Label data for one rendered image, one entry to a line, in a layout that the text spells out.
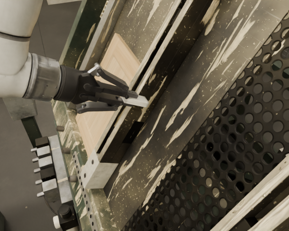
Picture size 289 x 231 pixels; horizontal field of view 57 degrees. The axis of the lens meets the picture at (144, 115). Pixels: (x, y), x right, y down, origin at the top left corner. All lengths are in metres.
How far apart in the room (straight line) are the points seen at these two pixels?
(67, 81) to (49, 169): 0.68
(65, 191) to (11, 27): 0.77
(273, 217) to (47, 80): 0.44
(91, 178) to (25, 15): 0.55
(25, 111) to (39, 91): 0.90
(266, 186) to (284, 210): 0.04
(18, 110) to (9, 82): 0.91
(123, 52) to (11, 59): 0.48
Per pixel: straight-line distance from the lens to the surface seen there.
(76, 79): 0.57
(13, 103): 1.41
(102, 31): 1.07
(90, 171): 0.88
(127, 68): 0.87
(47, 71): 0.54
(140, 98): 0.68
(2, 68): 0.51
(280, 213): 0.44
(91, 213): 0.91
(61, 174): 1.19
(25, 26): 0.51
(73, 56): 1.37
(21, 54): 0.52
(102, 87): 0.61
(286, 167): 0.43
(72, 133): 1.10
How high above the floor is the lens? 1.69
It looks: 43 degrees down
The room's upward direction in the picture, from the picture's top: straight up
